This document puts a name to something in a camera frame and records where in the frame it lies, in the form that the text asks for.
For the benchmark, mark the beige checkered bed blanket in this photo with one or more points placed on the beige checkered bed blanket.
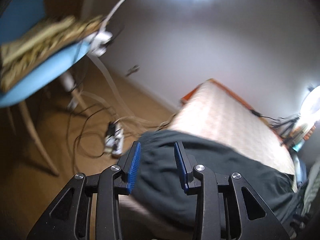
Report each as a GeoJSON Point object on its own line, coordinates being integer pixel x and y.
{"type": "Point", "coordinates": [215, 113]}

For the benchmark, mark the blue chair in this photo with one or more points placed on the blue chair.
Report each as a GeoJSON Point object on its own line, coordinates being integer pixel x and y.
{"type": "Point", "coordinates": [18, 17]}

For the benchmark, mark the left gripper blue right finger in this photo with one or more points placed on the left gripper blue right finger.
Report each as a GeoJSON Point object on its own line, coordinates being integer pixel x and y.
{"type": "Point", "coordinates": [185, 165]}

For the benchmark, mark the ring light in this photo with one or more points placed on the ring light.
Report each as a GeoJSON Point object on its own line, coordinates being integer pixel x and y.
{"type": "Point", "coordinates": [309, 111]}

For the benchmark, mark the dark green pants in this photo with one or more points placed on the dark green pants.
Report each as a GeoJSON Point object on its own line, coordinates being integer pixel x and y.
{"type": "Point", "coordinates": [159, 188]}

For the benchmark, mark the patterned beige cushion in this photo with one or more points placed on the patterned beige cushion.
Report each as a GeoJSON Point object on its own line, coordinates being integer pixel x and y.
{"type": "Point", "coordinates": [21, 56]}

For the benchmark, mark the white power strip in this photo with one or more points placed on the white power strip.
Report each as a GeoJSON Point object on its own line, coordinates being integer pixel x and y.
{"type": "Point", "coordinates": [114, 140]}

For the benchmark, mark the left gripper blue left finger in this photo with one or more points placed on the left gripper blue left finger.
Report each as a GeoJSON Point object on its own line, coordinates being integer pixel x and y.
{"type": "Point", "coordinates": [129, 164]}

